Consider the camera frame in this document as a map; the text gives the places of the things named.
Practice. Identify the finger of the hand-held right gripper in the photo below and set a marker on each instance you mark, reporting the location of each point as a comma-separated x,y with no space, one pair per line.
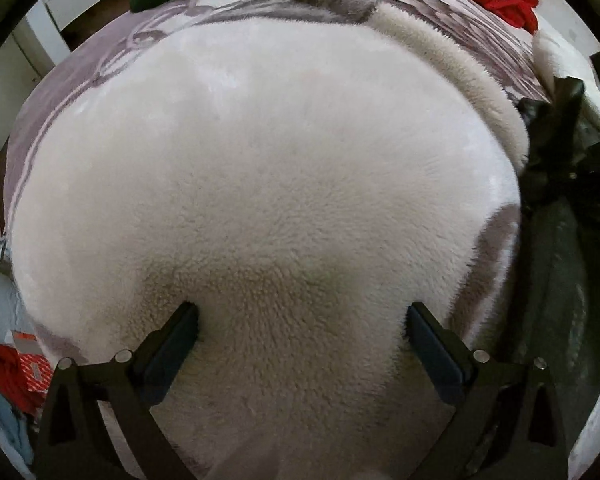
562,145
532,115

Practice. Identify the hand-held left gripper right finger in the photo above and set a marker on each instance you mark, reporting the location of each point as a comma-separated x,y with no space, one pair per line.
432,355

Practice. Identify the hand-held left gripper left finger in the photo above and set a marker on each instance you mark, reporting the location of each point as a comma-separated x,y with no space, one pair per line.
172,355

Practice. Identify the white fleece garment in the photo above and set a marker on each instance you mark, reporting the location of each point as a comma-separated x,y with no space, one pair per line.
260,200

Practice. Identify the orange patterned box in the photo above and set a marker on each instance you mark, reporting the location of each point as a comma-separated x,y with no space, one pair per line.
39,367

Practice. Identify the red cloth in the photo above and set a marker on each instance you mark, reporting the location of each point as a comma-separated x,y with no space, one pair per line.
5,370

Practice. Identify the light blue cloth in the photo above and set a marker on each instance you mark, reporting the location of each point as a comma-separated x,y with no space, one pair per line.
0,425

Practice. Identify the purple grey printed blanket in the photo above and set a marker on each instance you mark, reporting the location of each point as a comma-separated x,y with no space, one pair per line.
70,90

